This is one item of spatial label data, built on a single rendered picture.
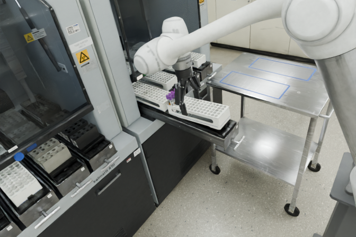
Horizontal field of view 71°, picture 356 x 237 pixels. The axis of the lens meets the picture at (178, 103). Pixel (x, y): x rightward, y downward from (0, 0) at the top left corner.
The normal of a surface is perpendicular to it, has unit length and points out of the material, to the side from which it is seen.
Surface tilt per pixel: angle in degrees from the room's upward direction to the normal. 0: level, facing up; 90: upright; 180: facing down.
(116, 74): 90
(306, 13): 85
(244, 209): 0
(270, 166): 0
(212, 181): 0
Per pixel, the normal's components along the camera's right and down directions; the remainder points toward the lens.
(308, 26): -0.60, 0.44
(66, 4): 0.78, 0.28
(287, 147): -0.12, -0.81
